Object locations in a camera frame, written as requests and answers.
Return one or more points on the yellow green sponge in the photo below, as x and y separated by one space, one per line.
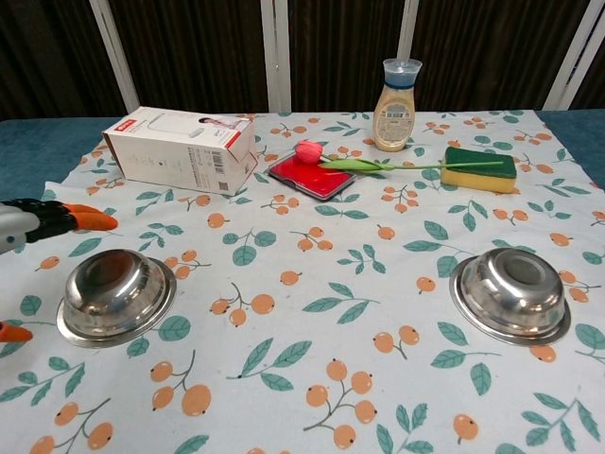
477 182

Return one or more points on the red ink pad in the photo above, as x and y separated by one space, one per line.
321 184

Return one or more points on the white red cardboard box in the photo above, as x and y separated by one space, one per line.
175 151

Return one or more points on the floral tablecloth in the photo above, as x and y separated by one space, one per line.
307 265

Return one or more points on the beige dressing bottle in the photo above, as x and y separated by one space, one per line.
394 123

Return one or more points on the pink artificial tulip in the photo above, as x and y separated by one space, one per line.
309 151

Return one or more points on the stainless steel bowl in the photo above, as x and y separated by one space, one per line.
113 293
515 293

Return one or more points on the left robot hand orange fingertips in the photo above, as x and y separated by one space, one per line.
47 217

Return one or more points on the white frame post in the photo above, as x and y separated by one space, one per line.
115 52
276 52
574 52
412 23

